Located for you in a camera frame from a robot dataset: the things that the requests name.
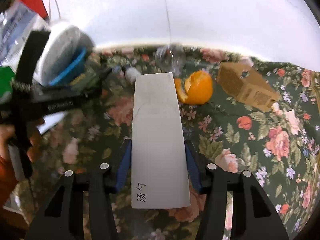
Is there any light blue bowl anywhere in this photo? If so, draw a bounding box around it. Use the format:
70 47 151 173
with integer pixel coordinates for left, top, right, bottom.
49 47 88 87

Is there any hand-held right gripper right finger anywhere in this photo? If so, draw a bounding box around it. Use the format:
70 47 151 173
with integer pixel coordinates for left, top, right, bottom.
185 140 289 240

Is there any green plastic stool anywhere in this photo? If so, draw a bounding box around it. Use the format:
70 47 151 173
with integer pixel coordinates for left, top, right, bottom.
0 66 15 105

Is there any floral table cloth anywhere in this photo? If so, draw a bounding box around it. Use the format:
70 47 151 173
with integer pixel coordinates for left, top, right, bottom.
10 46 320 240

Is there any clear printed plastic bag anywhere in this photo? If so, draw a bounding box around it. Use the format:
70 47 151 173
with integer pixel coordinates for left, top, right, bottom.
0 2 48 65

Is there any peeled orange tangerine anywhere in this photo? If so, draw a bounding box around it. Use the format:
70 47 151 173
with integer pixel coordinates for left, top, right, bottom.
174 70 214 105

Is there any small cardboard box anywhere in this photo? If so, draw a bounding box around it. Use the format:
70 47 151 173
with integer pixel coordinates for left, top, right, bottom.
216 61 280 112

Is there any clear plastic wrapper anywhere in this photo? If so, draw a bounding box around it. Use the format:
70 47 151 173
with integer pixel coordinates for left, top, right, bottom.
155 44 187 77

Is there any red box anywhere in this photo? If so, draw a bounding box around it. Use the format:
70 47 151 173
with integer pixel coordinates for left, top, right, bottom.
19 0 54 19

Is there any crumpled white paper scrap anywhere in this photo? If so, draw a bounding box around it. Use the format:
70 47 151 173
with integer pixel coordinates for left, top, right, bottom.
271 102 300 135

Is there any person's left hand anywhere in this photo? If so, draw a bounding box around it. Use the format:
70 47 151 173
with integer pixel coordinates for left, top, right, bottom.
0 117 47 165

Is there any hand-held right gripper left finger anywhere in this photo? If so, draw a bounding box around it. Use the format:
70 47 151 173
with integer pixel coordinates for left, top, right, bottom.
25 139 132 240

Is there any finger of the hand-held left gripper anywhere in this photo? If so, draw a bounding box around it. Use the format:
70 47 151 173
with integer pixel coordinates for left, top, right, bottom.
32 69 113 117
16 31 50 85

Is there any white paper sleeve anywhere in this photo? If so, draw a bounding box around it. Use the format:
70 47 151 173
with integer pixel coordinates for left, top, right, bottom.
130 72 191 209

